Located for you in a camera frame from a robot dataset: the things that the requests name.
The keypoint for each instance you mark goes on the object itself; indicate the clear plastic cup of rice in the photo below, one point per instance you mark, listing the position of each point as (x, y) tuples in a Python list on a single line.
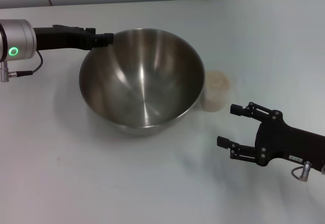
[(215, 92)]

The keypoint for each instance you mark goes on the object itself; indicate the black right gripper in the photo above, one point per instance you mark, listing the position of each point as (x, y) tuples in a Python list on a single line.
[(287, 142)]

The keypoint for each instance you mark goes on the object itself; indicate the large stainless steel mixing bowl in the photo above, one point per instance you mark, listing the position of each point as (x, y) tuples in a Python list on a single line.
[(144, 81)]

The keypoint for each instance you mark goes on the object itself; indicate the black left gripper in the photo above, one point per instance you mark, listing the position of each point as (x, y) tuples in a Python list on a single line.
[(61, 39)]

